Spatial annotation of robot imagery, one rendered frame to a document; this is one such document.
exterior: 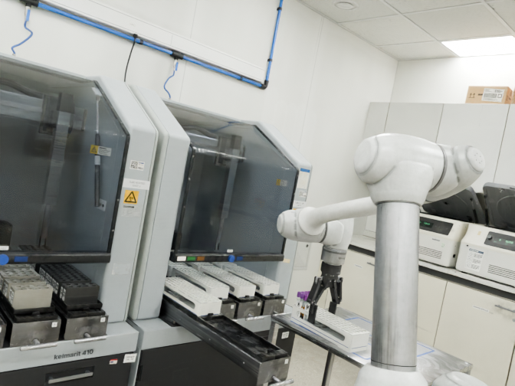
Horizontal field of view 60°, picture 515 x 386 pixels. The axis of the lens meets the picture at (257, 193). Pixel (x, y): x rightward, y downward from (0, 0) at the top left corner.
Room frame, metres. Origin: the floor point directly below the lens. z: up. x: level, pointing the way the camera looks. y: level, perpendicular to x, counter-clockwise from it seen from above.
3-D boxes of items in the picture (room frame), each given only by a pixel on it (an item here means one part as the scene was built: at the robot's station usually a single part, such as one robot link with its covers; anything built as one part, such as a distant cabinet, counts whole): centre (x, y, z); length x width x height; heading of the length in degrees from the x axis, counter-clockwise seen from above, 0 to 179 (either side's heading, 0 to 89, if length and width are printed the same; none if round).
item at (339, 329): (1.61, -0.34, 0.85); 0.30 x 0.10 x 0.06; 39
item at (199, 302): (1.70, 0.19, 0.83); 0.30 x 0.10 x 0.06; 43
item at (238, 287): (2.01, 0.07, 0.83); 0.30 x 0.10 x 0.06; 43
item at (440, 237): (3.67, -1.52, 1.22); 0.62 x 0.56 x 0.64; 131
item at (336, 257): (1.64, -0.32, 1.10); 0.09 x 0.09 x 0.06
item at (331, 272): (1.64, -0.32, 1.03); 0.08 x 0.07 x 0.09; 130
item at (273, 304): (2.22, 0.05, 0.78); 0.73 x 0.14 x 0.09; 43
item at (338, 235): (1.64, -0.31, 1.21); 0.13 x 0.11 x 0.16; 110
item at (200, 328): (1.57, 0.07, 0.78); 0.73 x 0.14 x 0.09; 43
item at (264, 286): (2.12, -0.04, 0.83); 0.30 x 0.10 x 0.06; 43
